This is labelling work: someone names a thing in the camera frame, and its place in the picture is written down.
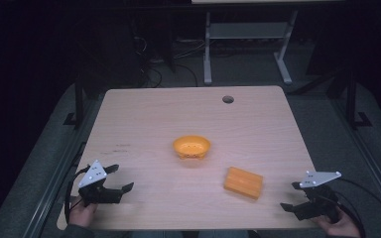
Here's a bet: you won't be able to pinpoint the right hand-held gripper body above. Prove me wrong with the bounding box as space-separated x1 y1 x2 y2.
293 170 342 224

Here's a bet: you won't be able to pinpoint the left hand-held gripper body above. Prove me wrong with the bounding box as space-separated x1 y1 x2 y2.
77 160 124 208

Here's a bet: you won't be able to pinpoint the orange soap bar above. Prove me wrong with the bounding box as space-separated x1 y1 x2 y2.
223 166 265 200

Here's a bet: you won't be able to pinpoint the orange soap dish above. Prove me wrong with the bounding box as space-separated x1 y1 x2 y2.
172 134 212 161

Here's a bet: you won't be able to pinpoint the person's left hand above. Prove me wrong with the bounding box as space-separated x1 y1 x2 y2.
67 194 99 229

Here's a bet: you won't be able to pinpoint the person's right hand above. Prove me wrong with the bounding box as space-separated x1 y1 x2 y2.
311 205 362 238

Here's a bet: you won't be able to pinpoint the black metal stand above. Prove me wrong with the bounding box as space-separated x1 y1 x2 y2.
62 77 87 131
342 67 374 131

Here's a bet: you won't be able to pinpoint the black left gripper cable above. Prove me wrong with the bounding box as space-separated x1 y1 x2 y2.
63 164 92 225

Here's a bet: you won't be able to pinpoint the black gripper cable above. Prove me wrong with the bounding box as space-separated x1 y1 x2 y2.
330 178 381 238
63 164 92 225

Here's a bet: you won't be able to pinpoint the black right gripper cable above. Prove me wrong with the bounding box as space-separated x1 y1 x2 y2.
330 178 381 238

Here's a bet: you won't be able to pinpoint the aluminium floor rail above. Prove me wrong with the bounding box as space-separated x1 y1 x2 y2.
19 95 108 238
326 97 381 221

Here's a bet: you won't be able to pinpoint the black floor cable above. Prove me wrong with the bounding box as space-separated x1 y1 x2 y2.
141 61 200 88

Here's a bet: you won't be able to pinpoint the white floor cables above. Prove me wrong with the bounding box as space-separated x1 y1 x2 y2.
173 38 209 61

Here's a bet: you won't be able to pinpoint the white metal desk frame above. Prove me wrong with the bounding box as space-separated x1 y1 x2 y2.
190 0 345 86

